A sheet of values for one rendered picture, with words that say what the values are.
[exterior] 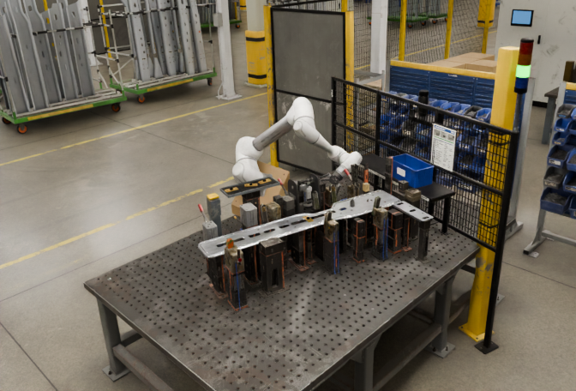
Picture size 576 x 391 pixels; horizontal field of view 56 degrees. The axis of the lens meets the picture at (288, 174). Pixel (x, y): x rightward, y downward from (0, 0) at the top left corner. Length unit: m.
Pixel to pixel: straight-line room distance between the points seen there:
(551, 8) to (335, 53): 4.83
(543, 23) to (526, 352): 6.57
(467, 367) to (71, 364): 2.66
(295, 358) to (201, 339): 0.52
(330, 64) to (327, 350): 3.56
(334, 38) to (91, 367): 3.72
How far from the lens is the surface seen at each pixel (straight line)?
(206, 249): 3.15
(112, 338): 3.81
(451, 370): 3.89
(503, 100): 3.45
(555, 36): 9.73
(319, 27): 5.80
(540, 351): 4.20
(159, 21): 11.22
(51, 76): 10.04
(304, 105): 3.66
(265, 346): 2.89
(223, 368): 2.80
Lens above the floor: 2.56
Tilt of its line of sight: 23 degrees down
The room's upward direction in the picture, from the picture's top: 2 degrees counter-clockwise
